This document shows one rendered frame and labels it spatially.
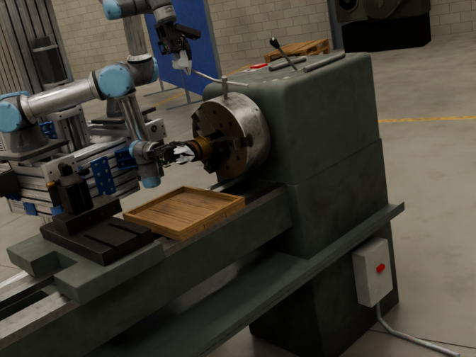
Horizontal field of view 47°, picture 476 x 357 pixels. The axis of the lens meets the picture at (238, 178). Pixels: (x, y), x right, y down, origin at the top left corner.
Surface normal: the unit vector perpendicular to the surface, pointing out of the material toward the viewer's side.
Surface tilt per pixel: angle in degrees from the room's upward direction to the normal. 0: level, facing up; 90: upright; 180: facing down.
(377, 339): 0
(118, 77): 89
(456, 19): 90
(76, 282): 0
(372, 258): 90
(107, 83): 89
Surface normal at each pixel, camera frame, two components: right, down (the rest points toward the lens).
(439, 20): -0.51, 0.37
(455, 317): -0.18, -0.93
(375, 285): 0.68, 0.11
